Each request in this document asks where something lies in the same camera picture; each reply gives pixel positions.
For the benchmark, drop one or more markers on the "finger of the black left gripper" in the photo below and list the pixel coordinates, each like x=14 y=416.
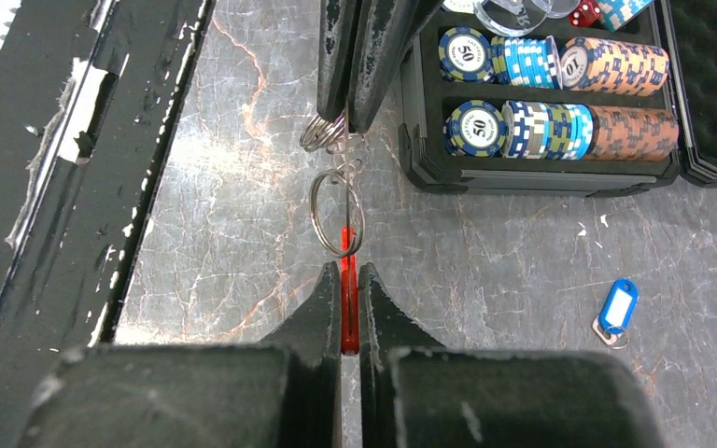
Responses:
x=339 y=22
x=386 y=29

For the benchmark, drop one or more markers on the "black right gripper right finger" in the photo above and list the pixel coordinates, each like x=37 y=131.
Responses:
x=416 y=392

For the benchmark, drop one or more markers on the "blue key tag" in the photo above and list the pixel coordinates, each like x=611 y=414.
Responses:
x=611 y=322

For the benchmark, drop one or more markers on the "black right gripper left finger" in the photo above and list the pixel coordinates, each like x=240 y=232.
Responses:
x=281 y=391

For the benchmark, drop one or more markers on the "black poker chip case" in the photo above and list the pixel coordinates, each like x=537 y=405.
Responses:
x=687 y=30

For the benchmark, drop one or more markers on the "metal keyring tool red handle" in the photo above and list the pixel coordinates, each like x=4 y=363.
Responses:
x=334 y=137

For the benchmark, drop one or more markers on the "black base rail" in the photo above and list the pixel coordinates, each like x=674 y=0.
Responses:
x=90 y=96

